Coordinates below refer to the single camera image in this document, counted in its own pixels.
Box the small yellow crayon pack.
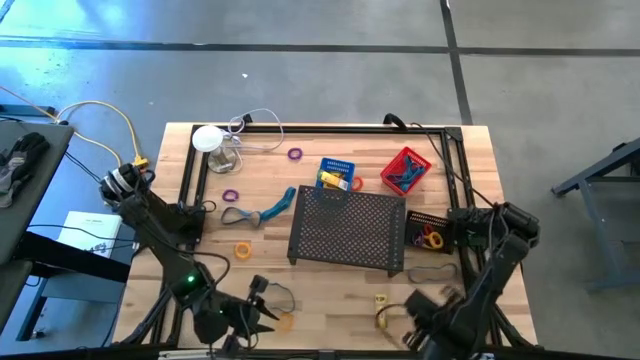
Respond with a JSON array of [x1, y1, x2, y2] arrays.
[[374, 293, 389, 330]]

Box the red plastic basket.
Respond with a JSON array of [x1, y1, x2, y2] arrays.
[[379, 146, 433, 196]]

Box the wide blue rubber band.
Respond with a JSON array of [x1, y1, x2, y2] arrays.
[[394, 155, 427, 194]]

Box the grey side table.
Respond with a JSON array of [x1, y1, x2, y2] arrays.
[[0, 119, 132, 344]]

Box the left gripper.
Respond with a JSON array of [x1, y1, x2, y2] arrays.
[[215, 295, 280, 344]]

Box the blue-grey metal table frame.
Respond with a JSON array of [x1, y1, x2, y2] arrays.
[[551, 137, 640, 295]]

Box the white booklet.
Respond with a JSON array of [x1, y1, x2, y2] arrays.
[[56, 210, 124, 260]]

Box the blue plastic basket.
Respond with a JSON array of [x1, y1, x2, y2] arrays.
[[315, 157, 357, 192]]

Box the white cable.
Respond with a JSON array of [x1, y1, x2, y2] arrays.
[[227, 107, 285, 154]]

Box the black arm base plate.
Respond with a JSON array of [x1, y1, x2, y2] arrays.
[[149, 202, 206, 246]]

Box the blue carabiner strap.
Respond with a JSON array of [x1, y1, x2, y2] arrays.
[[259, 187, 297, 224]]

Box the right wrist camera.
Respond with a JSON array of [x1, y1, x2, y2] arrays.
[[402, 289, 427, 316]]

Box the grey work gloves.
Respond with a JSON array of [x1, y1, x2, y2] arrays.
[[0, 131, 52, 209]]

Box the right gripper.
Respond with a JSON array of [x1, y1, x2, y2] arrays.
[[402, 292, 466, 354]]

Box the black perforated metal shelf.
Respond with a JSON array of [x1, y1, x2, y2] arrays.
[[287, 184, 407, 278]]

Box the black mesh basket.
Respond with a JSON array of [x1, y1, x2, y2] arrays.
[[403, 209, 456, 255]]

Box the grey-blue rubber band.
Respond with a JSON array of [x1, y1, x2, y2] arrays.
[[220, 206, 262, 229]]

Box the white round disc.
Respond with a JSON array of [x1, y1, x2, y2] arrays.
[[191, 124, 225, 154]]

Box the yellow extension cord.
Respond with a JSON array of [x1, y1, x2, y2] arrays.
[[0, 84, 124, 169], [53, 100, 150, 170]]

